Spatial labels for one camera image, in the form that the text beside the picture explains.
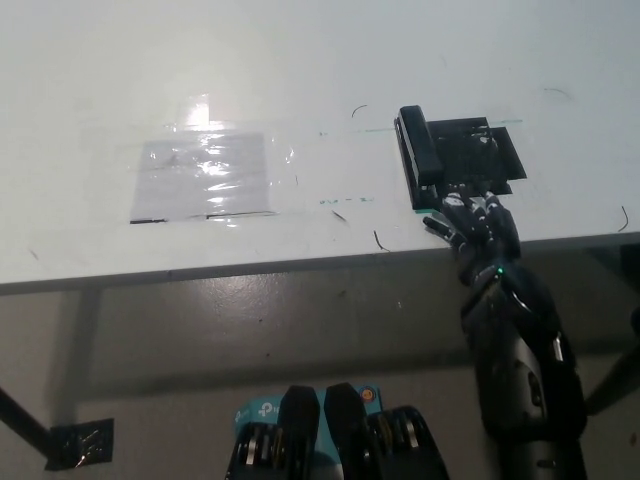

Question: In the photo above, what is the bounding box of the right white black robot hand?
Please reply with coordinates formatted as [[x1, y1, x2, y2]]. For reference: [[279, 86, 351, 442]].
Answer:
[[422, 188, 527, 302]]

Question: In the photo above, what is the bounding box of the black desk stapler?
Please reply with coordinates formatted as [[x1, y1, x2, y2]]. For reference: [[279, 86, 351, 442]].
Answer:
[[392, 104, 445, 211]]

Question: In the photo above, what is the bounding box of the black tape mark patch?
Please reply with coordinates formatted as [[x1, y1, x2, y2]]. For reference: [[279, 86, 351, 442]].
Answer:
[[425, 116, 528, 197]]

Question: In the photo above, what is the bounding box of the black slanted table leg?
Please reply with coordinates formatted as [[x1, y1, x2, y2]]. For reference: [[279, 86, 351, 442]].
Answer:
[[583, 344, 640, 417], [0, 385, 55, 451]]

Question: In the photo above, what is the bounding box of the teal router box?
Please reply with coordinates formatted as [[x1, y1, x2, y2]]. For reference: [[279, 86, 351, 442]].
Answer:
[[233, 384, 384, 459]]

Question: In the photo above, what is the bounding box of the clear plastic tape film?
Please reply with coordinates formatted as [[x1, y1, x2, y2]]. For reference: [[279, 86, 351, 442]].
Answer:
[[115, 92, 298, 230]]

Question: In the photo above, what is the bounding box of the clear plastic taped sheet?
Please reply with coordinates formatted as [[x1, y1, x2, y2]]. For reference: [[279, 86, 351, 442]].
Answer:
[[129, 132, 276, 225]]

